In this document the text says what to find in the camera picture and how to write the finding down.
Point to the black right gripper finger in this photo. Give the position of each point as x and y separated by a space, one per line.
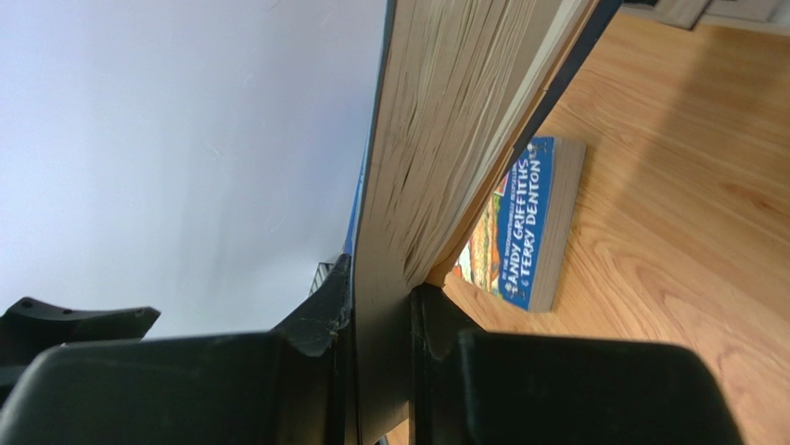
471 386

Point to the white two-tier shelf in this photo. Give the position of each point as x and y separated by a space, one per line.
765 16

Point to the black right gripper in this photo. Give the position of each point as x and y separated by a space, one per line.
93 377

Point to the dark nineteen eighty-four book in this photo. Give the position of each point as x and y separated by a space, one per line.
461 84

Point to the blue 91-storey treehouse book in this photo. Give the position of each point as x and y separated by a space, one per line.
516 251

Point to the blue clip file folder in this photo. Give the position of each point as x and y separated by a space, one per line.
348 244

